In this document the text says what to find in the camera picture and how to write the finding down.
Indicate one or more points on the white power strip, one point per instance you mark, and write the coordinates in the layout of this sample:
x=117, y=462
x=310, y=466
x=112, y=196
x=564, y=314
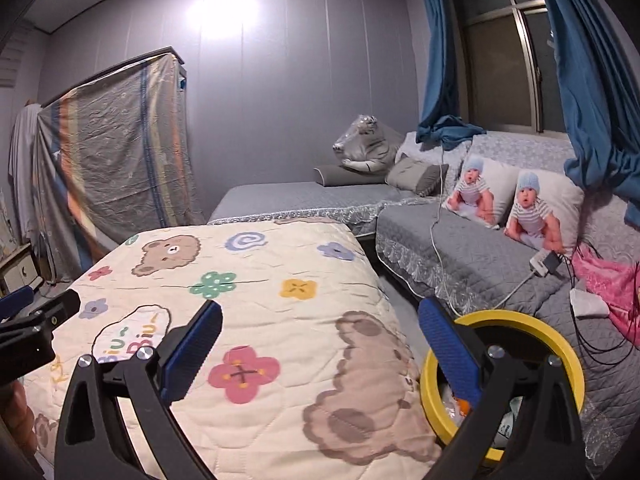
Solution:
x=541, y=265

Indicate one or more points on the yellow round bin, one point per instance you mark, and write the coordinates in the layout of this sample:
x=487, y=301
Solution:
x=550, y=332

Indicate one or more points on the blue curtain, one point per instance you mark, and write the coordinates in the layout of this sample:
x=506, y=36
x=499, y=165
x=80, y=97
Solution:
x=440, y=60
x=585, y=85

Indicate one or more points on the window blind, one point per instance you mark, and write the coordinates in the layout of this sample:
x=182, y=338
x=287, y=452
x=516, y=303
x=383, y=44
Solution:
x=10, y=65

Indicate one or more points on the plastic wrapped tiger plush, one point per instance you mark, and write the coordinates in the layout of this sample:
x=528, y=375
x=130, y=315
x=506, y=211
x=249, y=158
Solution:
x=370, y=145

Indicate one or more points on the pink cloth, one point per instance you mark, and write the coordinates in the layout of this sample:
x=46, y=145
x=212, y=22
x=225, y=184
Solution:
x=610, y=280

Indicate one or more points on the white hanging cloth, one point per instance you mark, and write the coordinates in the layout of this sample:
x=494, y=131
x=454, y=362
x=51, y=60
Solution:
x=22, y=160

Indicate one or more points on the person's left hand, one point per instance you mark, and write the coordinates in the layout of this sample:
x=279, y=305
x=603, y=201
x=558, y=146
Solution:
x=20, y=420

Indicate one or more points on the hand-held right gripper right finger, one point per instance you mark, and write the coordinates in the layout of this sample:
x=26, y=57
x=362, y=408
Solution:
x=447, y=345

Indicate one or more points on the striped cloth covered wardrobe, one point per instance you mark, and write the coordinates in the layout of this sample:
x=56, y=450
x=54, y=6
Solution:
x=115, y=150

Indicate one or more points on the white adapter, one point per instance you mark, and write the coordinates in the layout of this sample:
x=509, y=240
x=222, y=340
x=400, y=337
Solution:
x=587, y=305

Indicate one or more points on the baby print pillow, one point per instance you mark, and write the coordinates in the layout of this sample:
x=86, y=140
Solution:
x=535, y=210
x=475, y=190

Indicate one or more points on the grey bolster pillow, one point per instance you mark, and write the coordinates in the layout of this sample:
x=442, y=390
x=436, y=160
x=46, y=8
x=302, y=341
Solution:
x=340, y=175

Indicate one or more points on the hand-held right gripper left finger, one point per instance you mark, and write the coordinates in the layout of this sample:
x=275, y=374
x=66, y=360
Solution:
x=192, y=347

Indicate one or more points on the bear print blanket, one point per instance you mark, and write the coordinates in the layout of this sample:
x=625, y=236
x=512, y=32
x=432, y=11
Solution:
x=280, y=260

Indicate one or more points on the window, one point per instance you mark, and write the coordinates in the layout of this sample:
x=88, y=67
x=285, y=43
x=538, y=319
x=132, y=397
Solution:
x=500, y=70

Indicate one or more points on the grey cushion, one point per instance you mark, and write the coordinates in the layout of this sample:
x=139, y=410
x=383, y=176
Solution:
x=417, y=176

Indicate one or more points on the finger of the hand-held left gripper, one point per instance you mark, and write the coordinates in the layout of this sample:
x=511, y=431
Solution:
x=15, y=302
x=62, y=305

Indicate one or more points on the grey quilted sofa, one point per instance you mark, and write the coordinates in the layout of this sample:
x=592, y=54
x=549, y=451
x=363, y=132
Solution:
x=475, y=255

